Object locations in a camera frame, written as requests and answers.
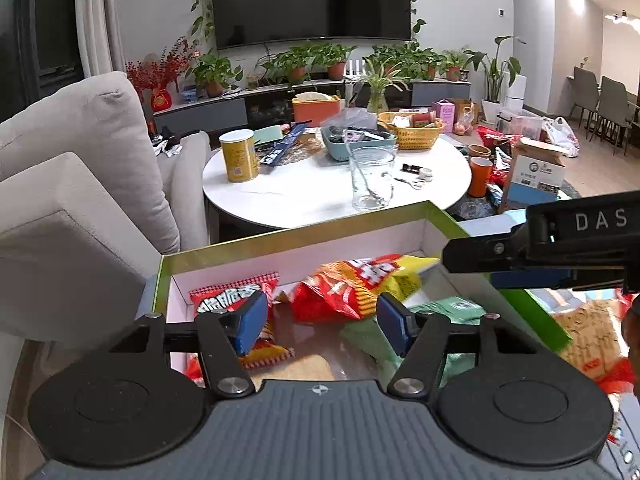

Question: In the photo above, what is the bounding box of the red berry arrangement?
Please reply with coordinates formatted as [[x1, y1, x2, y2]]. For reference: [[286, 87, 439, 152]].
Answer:
[[125, 37, 198, 113]]

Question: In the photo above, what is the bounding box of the blue patterned table cloth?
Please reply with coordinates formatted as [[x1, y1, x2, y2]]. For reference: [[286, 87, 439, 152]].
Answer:
[[140, 207, 640, 480]]

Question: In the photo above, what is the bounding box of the dark blue long packet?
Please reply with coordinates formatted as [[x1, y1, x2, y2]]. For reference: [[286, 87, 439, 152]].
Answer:
[[260, 124, 308, 166]]

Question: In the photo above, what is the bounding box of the tall plant white pot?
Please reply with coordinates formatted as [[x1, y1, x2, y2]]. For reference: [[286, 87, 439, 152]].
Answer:
[[465, 35, 526, 122]]

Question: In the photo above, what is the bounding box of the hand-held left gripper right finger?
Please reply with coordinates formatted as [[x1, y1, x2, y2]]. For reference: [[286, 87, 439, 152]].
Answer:
[[376, 292, 545, 401]]

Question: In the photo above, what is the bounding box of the orange tissue box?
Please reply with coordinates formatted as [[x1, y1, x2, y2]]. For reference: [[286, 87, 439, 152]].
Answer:
[[291, 92, 346, 127]]

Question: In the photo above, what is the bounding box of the blue white cardboard box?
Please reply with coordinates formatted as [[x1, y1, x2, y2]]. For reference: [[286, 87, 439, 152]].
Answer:
[[500, 137, 571, 213]]

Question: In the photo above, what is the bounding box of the grey television cabinet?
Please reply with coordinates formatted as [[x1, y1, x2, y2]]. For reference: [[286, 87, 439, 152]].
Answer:
[[150, 77, 473, 133]]

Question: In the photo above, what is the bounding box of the white round table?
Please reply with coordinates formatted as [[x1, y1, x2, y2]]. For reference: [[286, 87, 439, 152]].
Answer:
[[201, 125, 472, 228]]

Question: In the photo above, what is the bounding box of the clear bag of fruit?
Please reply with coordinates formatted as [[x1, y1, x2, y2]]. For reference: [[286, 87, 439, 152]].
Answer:
[[455, 105, 477, 136]]

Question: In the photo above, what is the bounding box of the red plastic bag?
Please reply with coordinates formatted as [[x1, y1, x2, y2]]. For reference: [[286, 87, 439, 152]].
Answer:
[[477, 126, 521, 186]]

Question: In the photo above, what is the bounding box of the potted green plant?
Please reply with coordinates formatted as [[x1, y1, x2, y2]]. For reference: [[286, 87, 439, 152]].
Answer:
[[187, 52, 244, 98], [415, 49, 446, 81], [262, 47, 321, 86], [315, 42, 358, 81], [442, 50, 471, 82], [365, 45, 417, 77]]

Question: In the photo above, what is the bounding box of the orange red chips packet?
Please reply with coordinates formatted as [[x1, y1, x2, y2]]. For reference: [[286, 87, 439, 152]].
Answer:
[[290, 254, 441, 323]]

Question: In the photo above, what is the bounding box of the white tower appliance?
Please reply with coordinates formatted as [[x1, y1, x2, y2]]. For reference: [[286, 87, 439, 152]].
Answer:
[[510, 74, 529, 111]]

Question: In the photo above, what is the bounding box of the pink box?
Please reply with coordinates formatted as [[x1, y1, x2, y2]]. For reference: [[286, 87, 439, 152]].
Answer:
[[432, 100, 457, 133]]

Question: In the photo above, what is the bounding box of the red packet white lettering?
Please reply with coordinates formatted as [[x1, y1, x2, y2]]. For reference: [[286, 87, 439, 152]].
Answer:
[[187, 272, 296, 378]]

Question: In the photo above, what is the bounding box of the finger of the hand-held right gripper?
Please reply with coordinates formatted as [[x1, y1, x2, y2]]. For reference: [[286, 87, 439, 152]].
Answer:
[[442, 230, 531, 273], [490, 269, 623, 291]]

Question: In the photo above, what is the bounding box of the red round cracker packet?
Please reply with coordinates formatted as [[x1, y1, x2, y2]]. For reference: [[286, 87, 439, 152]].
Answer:
[[550, 300, 638, 396]]

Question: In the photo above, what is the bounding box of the teal case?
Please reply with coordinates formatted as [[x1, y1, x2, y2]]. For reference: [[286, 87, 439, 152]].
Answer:
[[252, 126, 283, 147]]

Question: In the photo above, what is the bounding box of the yellow woven basket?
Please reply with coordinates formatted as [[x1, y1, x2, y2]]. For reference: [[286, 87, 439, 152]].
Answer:
[[377, 111, 446, 151]]

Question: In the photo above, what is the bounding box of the hanging green vine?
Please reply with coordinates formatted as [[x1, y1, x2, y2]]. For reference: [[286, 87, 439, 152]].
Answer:
[[190, 0, 218, 51], [402, 0, 427, 43]]

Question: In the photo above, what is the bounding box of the white plastic bag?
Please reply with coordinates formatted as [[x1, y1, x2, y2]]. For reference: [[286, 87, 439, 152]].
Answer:
[[542, 116, 581, 158]]

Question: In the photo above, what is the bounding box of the dark glass window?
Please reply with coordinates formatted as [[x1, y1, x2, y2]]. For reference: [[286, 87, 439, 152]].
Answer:
[[0, 0, 86, 121]]

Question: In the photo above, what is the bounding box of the black white cloth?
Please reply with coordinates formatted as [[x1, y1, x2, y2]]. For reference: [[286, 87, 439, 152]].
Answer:
[[152, 130, 184, 157]]

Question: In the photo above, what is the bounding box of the grey curtain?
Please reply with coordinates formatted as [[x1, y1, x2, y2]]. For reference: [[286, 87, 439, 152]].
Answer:
[[75, 0, 126, 81]]

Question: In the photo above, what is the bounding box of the clear plastic bag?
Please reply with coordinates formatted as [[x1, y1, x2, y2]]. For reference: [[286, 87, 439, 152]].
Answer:
[[320, 107, 381, 131]]

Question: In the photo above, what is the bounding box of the green cardboard box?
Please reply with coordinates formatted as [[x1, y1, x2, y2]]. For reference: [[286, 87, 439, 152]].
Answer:
[[150, 201, 573, 381]]

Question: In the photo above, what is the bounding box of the yellow can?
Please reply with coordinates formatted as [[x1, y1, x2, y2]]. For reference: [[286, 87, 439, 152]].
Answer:
[[220, 129, 261, 183]]

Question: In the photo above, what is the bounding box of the dark marble round table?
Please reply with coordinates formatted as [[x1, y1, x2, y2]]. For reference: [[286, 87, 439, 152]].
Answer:
[[450, 180, 581, 222]]

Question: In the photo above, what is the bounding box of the green snack packet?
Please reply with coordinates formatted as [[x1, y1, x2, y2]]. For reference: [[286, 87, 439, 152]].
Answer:
[[342, 296, 488, 386]]

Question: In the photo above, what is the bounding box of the grey dining chair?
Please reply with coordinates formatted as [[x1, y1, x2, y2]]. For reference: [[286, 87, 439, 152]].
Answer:
[[570, 66, 601, 127], [592, 76, 634, 149]]

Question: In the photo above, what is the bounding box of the black television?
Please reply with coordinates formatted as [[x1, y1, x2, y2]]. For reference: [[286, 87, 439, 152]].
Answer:
[[212, 0, 412, 51]]

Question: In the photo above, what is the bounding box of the orange cup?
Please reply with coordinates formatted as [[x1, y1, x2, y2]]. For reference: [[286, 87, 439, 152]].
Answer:
[[468, 156, 493, 197]]

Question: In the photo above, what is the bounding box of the clear storage bin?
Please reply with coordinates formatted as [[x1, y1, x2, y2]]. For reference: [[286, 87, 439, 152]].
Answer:
[[500, 110, 543, 139]]

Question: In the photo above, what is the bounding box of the metal spoon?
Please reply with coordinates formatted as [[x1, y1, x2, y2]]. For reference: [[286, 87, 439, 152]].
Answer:
[[357, 160, 391, 208]]

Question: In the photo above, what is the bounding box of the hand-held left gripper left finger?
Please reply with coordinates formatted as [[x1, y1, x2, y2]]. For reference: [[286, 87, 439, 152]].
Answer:
[[107, 290, 268, 401]]

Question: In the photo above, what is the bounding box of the blue plastic tray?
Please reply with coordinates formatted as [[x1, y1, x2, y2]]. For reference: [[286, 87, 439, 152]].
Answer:
[[320, 125, 399, 163]]

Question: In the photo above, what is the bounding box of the glass mug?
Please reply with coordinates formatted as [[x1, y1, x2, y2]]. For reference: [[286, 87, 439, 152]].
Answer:
[[348, 146, 397, 211]]

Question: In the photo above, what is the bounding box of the spider plant glass vase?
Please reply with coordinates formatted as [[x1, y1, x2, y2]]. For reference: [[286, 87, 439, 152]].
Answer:
[[350, 57, 411, 113]]

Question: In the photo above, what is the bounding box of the beige sofa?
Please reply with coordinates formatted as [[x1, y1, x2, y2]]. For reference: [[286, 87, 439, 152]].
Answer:
[[0, 71, 211, 341]]

